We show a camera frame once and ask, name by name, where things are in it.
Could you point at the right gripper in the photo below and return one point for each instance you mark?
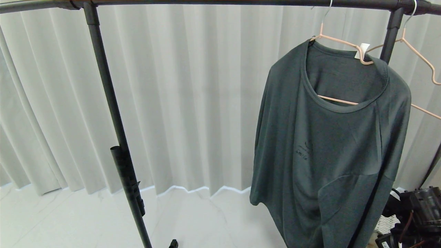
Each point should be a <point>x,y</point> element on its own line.
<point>389,241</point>

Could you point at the black clothes rack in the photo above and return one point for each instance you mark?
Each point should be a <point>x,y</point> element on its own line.
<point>103,69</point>

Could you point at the pink clothes hanger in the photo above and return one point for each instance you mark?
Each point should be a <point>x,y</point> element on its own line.
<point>418,55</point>
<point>336,39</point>

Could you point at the dark grey t-shirt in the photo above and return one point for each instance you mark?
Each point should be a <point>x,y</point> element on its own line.
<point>327,155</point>

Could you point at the white curtain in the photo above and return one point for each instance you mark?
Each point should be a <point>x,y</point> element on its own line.
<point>189,103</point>

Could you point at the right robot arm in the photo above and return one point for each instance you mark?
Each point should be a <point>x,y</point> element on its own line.
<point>425,206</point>

